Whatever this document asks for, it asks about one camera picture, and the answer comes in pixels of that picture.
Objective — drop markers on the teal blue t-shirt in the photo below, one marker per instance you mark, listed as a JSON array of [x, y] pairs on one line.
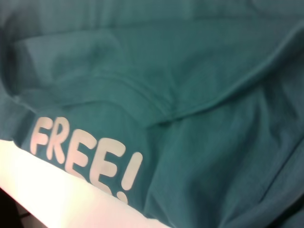
[[190, 95]]

